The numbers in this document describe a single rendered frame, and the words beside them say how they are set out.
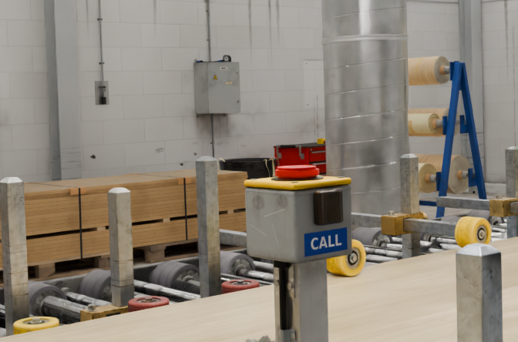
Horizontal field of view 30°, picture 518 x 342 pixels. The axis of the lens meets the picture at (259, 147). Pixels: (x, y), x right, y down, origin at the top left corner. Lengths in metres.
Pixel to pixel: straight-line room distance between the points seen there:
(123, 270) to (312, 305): 1.20
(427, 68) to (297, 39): 2.32
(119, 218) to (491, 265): 1.11
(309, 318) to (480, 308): 0.25
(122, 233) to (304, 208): 1.23
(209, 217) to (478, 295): 1.18
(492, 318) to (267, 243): 0.32
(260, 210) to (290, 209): 0.04
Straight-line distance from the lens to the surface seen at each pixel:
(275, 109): 10.25
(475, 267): 1.06
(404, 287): 2.00
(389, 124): 5.34
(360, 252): 2.13
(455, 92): 8.40
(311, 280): 0.87
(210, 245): 2.17
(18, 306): 1.94
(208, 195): 2.16
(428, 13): 12.08
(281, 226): 0.84
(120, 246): 2.04
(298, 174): 0.85
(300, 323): 0.87
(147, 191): 7.74
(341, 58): 5.34
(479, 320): 1.07
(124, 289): 2.06
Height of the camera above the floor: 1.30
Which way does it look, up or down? 3 degrees down
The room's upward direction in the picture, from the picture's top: 2 degrees counter-clockwise
